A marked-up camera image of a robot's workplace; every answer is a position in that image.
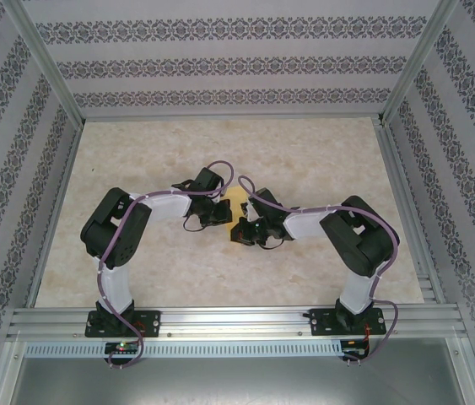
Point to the yellow square paper sheet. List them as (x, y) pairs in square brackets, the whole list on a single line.
[(236, 198)]

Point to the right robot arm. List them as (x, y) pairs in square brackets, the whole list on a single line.
[(304, 223)]

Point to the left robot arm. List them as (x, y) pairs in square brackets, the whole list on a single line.
[(165, 213)]

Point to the grey sheet metal tray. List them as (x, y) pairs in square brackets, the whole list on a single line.
[(237, 384)]

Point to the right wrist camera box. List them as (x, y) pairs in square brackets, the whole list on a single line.
[(266, 200)]

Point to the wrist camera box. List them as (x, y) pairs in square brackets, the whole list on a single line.
[(266, 200), (208, 180)]

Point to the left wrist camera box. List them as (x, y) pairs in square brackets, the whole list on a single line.
[(208, 180)]

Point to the aluminium mounting rail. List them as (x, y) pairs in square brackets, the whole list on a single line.
[(237, 322)]

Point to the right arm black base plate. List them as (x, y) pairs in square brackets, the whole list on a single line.
[(321, 322)]

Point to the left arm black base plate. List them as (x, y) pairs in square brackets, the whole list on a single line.
[(150, 322)]

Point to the right aluminium side rail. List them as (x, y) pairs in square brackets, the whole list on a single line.
[(408, 211)]

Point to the left aluminium frame post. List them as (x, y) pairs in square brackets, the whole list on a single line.
[(47, 55)]

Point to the aluminium frame post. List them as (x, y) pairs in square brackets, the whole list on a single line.
[(47, 55), (418, 59)]

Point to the right aluminium frame post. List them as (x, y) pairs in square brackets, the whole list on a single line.
[(418, 59)]

